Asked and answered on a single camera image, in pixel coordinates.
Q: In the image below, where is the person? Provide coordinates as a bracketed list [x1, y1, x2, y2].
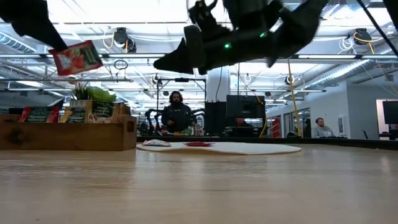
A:
[159, 90, 196, 135]
[234, 115, 250, 129]
[311, 116, 336, 139]

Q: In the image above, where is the white round plate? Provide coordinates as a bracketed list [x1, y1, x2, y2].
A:
[136, 141, 303, 156]

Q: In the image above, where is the black metal rig frame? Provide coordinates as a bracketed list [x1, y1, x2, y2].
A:
[156, 77, 207, 138]

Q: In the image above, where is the yellow hanging cable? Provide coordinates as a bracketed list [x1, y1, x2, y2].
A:
[285, 58, 303, 138]

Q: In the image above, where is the black computer monitor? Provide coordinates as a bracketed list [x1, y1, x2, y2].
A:
[226, 95, 266, 119]

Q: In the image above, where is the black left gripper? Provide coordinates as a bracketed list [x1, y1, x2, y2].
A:
[0, 0, 68, 52]

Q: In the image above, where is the succulent in white patterned pot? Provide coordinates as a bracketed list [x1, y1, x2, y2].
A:
[72, 81, 119, 104]

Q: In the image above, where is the dark wall screen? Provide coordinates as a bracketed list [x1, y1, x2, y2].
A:
[382, 100, 398, 126]

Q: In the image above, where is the black tower cabinet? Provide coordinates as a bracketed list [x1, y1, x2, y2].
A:
[204, 101, 228, 137]

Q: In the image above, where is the tan vanilla tea packet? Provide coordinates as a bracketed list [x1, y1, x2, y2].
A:
[85, 100, 116, 119]

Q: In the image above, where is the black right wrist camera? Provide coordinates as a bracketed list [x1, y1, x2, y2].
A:
[187, 0, 234, 42]

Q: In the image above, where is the silver ventilation duct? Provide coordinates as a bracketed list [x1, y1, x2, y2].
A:
[304, 58, 374, 91]

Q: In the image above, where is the black ceiling cable reel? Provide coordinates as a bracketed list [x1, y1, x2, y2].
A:
[353, 27, 373, 47]
[113, 27, 138, 54]

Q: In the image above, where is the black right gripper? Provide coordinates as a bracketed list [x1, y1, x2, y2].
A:
[152, 24, 281, 76]

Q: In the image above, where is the yellow mango tea packet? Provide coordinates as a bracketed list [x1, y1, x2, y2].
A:
[58, 106, 87, 124]

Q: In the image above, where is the brown wooden tea box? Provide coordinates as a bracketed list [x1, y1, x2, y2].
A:
[0, 113, 138, 152]

